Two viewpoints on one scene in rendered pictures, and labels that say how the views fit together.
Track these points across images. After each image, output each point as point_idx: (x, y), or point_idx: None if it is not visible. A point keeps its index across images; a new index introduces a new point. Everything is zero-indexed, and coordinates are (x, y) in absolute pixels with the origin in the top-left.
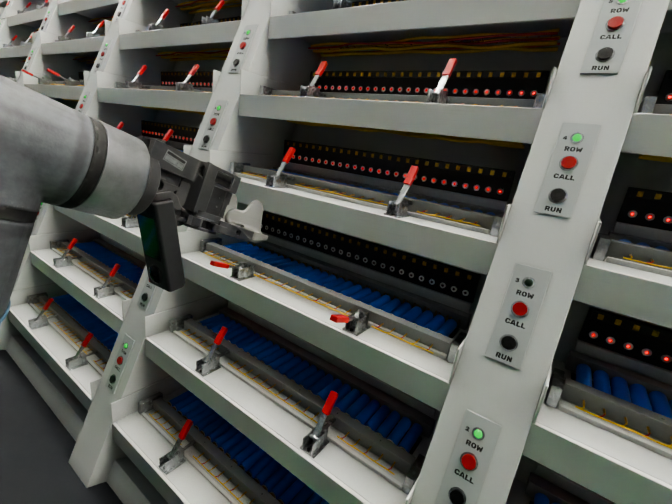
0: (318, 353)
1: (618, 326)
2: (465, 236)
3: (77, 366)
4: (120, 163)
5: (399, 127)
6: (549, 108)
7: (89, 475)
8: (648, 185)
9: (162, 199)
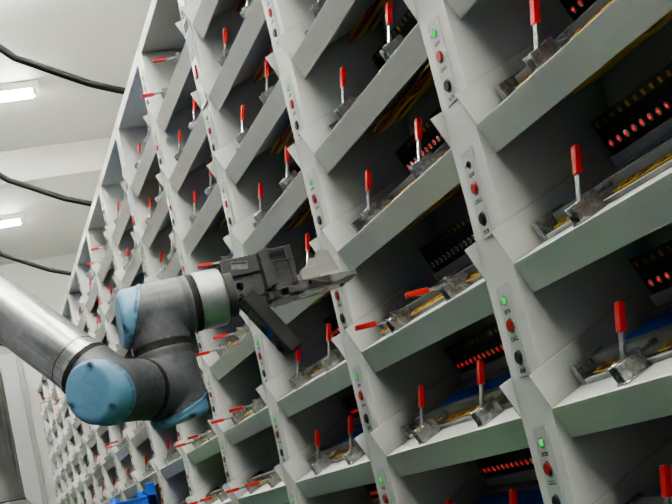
0: None
1: (609, 122)
2: (441, 158)
3: None
4: (206, 287)
5: (390, 95)
6: (419, 19)
7: None
8: None
9: (247, 293)
